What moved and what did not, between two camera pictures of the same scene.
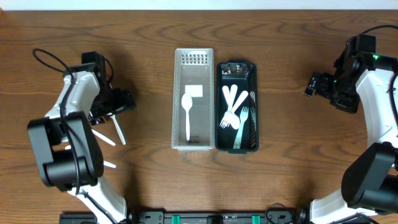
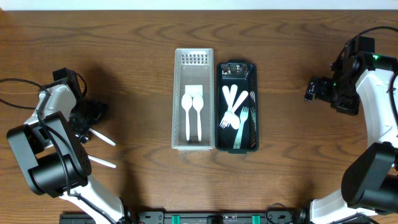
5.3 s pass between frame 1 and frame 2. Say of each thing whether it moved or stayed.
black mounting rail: stayed
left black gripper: moved
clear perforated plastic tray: stayed
